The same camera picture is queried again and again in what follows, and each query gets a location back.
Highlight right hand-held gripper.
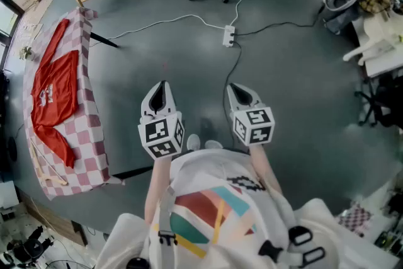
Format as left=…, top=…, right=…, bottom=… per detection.
left=227, top=83, right=276, bottom=147

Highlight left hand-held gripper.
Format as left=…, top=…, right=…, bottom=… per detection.
left=137, top=81, right=185, bottom=161

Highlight red long-sleeve shirt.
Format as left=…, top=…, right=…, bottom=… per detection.
left=30, top=18, right=79, bottom=169

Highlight person's left forearm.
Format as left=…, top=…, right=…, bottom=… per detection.
left=144, top=154, right=173, bottom=224

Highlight person's right forearm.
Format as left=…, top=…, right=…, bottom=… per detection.
left=250, top=144, right=283, bottom=193

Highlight grey sneaker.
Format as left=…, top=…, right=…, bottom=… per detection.
left=186, top=134, right=202, bottom=152
left=204, top=140, right=224, bottom=151

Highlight white power strip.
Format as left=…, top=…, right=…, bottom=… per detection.
left=222, top=25, right=236, bottom=48

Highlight pink checkered tablecloth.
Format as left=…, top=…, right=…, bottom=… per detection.
left=21, top=8, right=125, bottom=199

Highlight wooden clothes hanger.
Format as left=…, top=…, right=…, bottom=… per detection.
left=30, top=138, right=69, bottom=187

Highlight grey mop bucket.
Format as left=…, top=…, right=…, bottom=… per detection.
left=321, top=0, right=360, bottom=36

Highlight black swivel chair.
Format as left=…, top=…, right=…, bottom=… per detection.
left=354, top=74, right=403, bottom=129

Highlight white flowers in pot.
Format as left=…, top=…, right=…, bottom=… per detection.
left=18, top=46, right=34, bottom=61

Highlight white desk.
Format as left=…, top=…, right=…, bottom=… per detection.
left=351, top=17, right=403, bottom=79

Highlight flat cardboard sheets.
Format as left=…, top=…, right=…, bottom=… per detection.
left=14, top=0, right=57, bottom=45

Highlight white animal figure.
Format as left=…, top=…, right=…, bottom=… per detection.
left=342, top=11, right=402, bottom=66

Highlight wooden plank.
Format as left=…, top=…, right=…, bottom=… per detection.
left=17, top=187, right=88, bottom=247

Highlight small checkered cloth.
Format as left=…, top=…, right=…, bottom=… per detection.
left=338, top=202, right=375, bottom=238

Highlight black cable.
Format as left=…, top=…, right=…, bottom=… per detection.
left=222, top=6, right=326, bottom=149

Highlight white cable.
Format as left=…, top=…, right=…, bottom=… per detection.
left=89, top=0, right=245, bottom=48

